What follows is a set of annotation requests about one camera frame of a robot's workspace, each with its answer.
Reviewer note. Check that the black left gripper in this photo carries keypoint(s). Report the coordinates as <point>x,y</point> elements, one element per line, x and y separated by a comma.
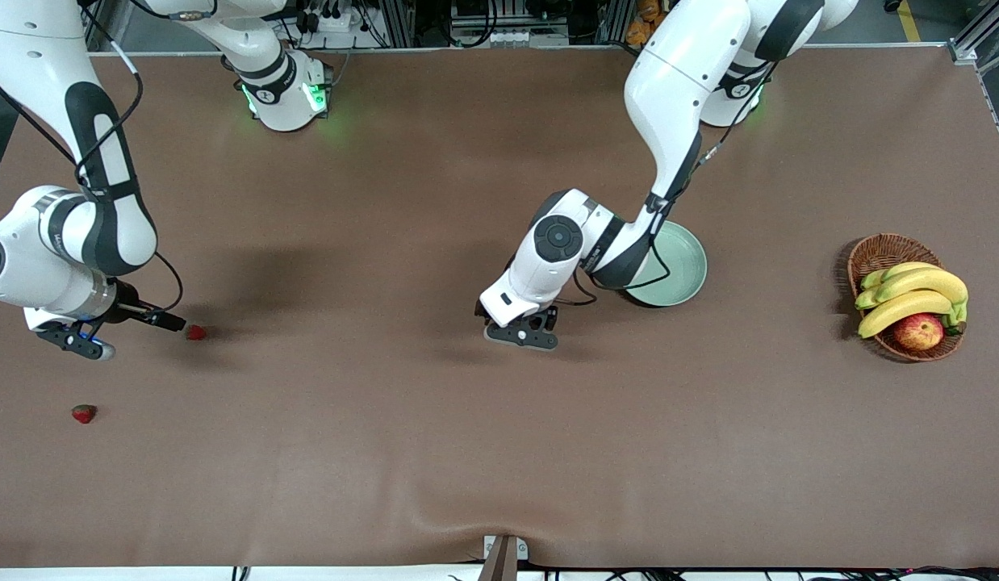
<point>550,319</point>

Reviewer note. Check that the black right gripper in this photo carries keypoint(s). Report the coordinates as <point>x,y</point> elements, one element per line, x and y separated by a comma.
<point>131,308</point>

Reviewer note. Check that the red strawberry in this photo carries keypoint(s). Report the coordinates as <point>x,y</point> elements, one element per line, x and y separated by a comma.
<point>196,332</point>
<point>84,414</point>

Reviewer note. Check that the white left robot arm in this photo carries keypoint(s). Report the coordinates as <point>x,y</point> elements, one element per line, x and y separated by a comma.
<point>677,81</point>

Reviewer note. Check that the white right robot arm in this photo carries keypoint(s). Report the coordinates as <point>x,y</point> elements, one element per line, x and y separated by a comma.
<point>31,81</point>

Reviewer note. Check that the pale green round plate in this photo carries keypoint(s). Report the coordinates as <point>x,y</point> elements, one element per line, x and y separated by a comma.
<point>685,266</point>

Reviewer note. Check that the brown table cloth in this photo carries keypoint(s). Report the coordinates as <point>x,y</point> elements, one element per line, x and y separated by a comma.
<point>467,444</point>

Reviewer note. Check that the white terminal block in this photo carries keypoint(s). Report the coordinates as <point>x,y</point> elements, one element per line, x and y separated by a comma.
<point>514,37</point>

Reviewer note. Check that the white power strip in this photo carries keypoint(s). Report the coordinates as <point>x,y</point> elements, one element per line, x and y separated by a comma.
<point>326,20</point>

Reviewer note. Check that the brown wicker basket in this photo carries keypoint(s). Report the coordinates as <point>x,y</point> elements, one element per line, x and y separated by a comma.
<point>887,250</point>

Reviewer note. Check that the yellow banana bunch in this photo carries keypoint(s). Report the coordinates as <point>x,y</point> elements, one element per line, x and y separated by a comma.
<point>911,307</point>

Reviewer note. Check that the red apple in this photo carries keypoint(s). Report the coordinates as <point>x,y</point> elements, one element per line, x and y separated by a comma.
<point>917,332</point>

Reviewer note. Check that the metal clamp bracket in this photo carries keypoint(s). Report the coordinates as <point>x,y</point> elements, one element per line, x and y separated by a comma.
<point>503,557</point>

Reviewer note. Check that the aluminium frame profile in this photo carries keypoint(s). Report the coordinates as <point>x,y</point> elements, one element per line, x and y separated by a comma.
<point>980,36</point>

